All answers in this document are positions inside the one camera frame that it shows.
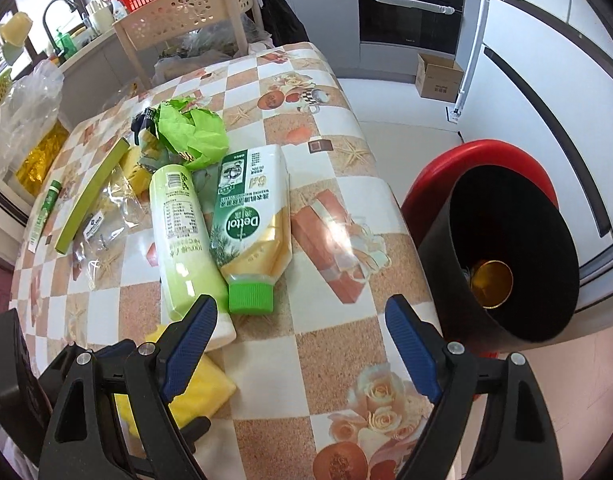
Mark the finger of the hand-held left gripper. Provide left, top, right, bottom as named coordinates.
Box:
left=179, top=416, right=212, bottom=445

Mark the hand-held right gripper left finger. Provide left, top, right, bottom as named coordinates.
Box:
left=39, top=294, right=218, bottom=480

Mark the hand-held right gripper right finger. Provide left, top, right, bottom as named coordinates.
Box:
left=385, top=294, right=563, bottom=480

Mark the yellow egg-crate sponge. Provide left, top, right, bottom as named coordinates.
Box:
left=114, top=325, right=237, bottom=436

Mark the pale green plastic bottle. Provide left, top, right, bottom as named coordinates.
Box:
left=150, top=164, right=237, bottom=352

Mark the black trash bin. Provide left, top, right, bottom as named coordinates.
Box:
left=419, top=166, right=581, bottom=356

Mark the white green box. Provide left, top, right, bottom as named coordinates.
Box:
left=55, top=139, right=130, bottom=256

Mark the small clear plastic packaging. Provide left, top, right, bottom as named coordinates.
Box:
left=71, top=200, right=152, bottom=281

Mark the green tube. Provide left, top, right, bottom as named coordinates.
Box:
left=29, top=180, right=62, bottom=252

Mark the red stool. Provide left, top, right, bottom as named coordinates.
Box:
left=401, top=140, right=560, bottom=221

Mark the gold foil bag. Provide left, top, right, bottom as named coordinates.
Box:
left=16, top=121, right=70, bottom=188

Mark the crumpled green plastic bag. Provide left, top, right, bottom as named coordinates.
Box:
left=154, top=100, right=230, bottom=171

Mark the clear plastic bag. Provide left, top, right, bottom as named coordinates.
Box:
left=0, top=60, right=64, bottom=176

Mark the cardboard box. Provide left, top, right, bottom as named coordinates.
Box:
left=415, top=53, right=465, bottom=101

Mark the white refrigerator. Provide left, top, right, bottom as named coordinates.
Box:
left=457, top=0, right=613, bottom=311

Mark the green dish soap bottle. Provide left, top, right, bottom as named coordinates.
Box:
left=55, top=30, right=77, bottom=58

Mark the black built-in oven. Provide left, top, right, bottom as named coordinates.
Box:
left=357, top=0, right=467, bottom=58

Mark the beige perforated chair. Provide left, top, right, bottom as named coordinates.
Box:
left=113, top=0, right=260, bottom=91

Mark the black jacket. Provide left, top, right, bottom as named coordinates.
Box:
left=251, top=0, right=310, bottom=48

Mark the black kitchen faucet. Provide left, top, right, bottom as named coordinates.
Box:
left=43, top=0, right=80, bottom=61

